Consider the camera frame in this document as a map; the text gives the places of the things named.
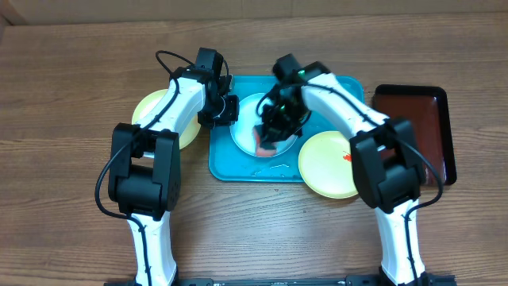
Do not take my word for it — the light blue plate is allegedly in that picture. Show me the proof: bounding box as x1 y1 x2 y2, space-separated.
230 93 297 157

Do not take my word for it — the pink green sponge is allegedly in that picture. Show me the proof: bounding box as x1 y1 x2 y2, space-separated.
252 126 277 157

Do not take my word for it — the yellow plate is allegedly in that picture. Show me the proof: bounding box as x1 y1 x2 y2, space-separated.
298 131 358 199
132 89 201 149

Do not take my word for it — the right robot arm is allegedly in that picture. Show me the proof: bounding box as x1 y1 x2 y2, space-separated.
253 54 425 285

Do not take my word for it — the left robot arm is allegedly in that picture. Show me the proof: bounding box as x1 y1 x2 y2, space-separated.
99 48 239 285

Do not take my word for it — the black red lacquer tray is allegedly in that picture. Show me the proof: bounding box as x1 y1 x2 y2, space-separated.
372 84 457 186

